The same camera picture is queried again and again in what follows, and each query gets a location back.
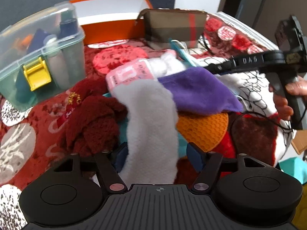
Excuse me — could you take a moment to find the white fleece cloth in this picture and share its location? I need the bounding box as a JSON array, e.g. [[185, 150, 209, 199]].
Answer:
[[113, 80, 178, 187]]

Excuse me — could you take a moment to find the purple fleece cloth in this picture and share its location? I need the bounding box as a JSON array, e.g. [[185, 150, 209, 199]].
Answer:
[[158, 67, 243, 115]]

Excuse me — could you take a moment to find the right hand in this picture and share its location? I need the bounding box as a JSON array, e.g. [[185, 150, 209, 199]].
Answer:
[[268, 76, 307, 121]]

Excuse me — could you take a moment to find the orange silicone mat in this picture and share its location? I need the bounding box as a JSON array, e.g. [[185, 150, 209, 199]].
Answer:
[[176, 112, 229, 152]]

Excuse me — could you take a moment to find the dark red knitted cloth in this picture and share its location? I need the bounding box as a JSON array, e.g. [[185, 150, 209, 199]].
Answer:
[[57, 77, 127, 157]]

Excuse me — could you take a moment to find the brown striped pouch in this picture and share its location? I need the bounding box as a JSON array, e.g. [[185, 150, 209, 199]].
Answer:
[[135, 8, 207, 50]]

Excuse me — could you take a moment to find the pink tissue pack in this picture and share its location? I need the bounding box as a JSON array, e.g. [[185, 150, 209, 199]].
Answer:
[[106, 59, 154, 93]]

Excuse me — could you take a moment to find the clear plastic storage box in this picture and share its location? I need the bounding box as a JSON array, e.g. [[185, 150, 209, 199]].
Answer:
[[1, 2, 86, 112]]

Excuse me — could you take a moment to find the orange cardboard box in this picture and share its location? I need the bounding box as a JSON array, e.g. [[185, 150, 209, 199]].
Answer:
[[70, 0, 153, 45]]

